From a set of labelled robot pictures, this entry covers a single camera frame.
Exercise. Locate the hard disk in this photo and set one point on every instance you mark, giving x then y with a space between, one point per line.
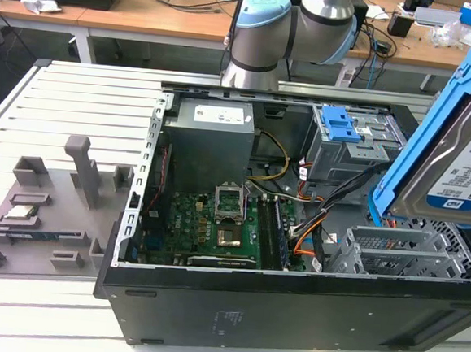
445 160

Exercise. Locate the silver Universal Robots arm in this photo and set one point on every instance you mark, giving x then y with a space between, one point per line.
262 43

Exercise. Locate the grey metal disk bay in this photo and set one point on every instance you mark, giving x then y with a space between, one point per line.
394 237

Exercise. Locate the thin metal locking lever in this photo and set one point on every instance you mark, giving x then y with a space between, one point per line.
247 193

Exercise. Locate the grey power supply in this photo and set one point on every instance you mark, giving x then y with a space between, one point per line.
209 149

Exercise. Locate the CPU socket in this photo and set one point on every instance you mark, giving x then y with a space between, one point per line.
227 237

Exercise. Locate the empty RAM slot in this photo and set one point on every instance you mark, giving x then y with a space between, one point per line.
264 235

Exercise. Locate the green motherboard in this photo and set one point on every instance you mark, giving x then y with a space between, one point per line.
186 225

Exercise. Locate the RAM stick in slot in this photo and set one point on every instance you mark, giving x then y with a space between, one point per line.
280 236

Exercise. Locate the black graphics card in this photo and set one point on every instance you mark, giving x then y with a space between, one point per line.
220 262

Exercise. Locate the grey metal drive cage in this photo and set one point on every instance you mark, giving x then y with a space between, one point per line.
334 163

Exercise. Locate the blue plastic latch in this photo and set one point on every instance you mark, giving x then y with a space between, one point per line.
337 127

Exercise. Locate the white power strip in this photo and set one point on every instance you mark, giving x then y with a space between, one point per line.
345 76

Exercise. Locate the black open PC case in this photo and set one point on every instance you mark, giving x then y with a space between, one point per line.
289 319

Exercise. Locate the wooden desk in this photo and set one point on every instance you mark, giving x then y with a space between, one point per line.
158 19

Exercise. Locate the grey parts rack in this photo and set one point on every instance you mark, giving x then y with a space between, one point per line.
53 210

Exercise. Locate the black speaker box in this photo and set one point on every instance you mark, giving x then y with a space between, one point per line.
360 31

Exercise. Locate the blue RAM stick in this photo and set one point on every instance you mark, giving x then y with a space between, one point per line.
51 235

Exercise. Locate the small black adapter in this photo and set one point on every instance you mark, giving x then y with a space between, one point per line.
383 47

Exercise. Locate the CPU with silver top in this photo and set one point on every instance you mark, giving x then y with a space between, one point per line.
20 212

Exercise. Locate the clear plastic wrap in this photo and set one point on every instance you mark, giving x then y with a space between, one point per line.
446 35

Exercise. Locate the flat grey device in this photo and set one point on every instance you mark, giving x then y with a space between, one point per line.
435 16

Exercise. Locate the crumpled white paper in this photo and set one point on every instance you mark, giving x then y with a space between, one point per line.
41 3

